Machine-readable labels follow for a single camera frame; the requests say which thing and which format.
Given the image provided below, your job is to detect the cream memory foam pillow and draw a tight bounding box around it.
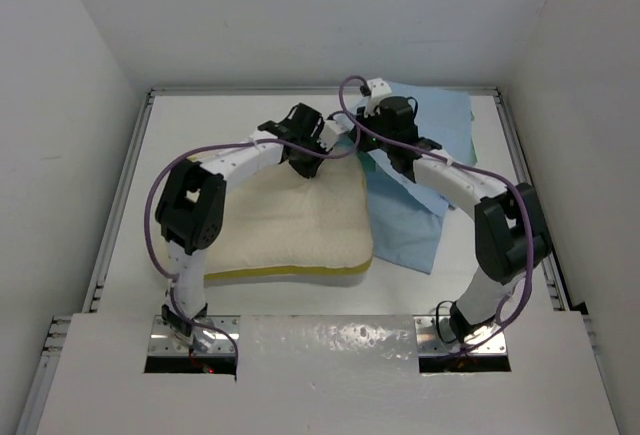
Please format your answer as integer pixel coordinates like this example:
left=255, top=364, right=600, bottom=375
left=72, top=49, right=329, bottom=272
left=205, top=155, right=374, bottom=281

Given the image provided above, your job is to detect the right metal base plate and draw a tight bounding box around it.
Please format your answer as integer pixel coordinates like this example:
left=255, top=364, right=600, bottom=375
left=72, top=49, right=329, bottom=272
left=414, top=314, right=508, bottom=358

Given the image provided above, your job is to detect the white front cover board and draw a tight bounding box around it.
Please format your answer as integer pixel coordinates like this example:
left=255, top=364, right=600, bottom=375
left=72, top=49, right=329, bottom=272
left=38, top=313, right=617, bottom=434

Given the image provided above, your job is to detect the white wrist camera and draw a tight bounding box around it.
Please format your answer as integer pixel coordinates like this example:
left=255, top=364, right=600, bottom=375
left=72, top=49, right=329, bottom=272
left=318, top=120, right=349, bottom=154
left=362, top=78, right=392, bottom=117

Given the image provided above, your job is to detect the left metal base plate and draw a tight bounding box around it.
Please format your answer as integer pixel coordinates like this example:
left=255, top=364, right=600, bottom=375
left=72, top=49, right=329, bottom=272
left=147, top=316, right=239, bottom=358

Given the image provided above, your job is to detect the purple cable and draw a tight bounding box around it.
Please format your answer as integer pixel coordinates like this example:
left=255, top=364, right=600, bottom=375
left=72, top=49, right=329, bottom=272
left=338, top=74, right=534, bottom=356
left=143, top=111, right=359, bottom=371

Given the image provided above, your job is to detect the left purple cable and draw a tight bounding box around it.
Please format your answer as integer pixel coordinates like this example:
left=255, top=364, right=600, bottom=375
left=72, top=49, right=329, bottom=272
left=143, top=111, right=359, bottom=371

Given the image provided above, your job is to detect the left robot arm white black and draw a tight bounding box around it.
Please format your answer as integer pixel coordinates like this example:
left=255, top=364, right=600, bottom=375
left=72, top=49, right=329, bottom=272
left=154, top=103, right=340, bottom=342

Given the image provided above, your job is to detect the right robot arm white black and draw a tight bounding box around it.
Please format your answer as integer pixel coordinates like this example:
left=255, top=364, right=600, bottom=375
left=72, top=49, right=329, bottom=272
left=348, top=96, right=552, bottom=346

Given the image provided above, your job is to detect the metal base plate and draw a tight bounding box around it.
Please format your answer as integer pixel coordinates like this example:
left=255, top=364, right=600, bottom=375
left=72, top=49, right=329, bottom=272
left=147, top=316, right=239, bottom=358
left=414, top=314, right=508, bottom=358

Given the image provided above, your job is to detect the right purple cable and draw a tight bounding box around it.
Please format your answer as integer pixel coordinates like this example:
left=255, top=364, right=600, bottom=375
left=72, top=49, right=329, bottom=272
left=338, top=74, right=534, bottom=356

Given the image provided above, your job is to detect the aluminium table frame rail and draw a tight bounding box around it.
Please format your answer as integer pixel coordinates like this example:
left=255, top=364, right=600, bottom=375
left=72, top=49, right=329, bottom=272
left=18, top=89, right=588, bottom=434

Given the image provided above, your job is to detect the light blue pillowcase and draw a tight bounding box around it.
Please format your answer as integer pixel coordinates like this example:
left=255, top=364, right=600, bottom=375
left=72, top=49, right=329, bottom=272
left=358, top=82, right=477, bottom=274

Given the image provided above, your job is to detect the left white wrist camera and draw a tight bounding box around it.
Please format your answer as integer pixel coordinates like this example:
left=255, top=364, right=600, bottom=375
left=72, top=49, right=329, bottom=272
left=318, top=120, right=349, bottom=154

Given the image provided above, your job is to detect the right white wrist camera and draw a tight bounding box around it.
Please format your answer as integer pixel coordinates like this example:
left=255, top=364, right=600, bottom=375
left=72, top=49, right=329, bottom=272
left=362, top=78, right=392, bottom=117

